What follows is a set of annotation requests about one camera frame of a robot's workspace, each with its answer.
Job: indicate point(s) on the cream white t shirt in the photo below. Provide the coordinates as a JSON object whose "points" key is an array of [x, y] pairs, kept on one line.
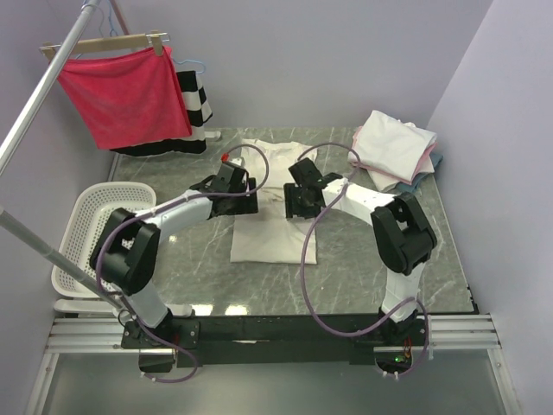
{"points": [[268, 236]]}

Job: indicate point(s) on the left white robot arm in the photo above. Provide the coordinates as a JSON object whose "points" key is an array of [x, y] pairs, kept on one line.
{"points": [[126, 252]]}

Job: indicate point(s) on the blue wire hanger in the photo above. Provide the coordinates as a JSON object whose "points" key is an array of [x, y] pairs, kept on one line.
{"points": [[199, 66]]}

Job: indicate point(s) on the white plastic laundry basket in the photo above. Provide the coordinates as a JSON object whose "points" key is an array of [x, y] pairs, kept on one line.
{"points": [[91, 212]]}

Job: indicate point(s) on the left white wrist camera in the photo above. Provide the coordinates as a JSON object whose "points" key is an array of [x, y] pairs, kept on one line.
{"points": [[235, 160]]}

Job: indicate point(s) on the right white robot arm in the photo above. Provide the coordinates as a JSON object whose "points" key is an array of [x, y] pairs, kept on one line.
{"points": [[404, 238]]}

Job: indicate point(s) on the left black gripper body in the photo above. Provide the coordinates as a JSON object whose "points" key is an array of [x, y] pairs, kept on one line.
{"points": [[242, 204]]}

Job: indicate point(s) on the silver clothes rack pole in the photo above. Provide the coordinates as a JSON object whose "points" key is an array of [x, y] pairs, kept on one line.
{"points": [[28, 113]]}

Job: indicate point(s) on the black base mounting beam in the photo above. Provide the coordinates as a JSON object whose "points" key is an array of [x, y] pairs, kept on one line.
{"points": [[225, 340]]}

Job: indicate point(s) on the folded blue t shirt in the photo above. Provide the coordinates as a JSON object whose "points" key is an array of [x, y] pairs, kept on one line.
{"points": [[435, 158]]}

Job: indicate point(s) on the folded white t shirt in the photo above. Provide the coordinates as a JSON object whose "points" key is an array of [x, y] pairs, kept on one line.
{"points": [[397, 147]]}

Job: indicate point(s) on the wooden clip hanger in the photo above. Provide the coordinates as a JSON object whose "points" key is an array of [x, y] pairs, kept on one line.
{"points": [[154, 39]]}

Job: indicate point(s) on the black white striped cloth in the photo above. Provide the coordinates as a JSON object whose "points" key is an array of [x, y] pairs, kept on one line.
{"points": [[199, 112]]}

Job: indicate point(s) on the red hanging towel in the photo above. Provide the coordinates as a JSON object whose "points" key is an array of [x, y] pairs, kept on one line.
{"points": [[129, 99]]}

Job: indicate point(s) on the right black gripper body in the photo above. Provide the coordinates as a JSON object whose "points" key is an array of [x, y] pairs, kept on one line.
{"points": [[297, 203]]}

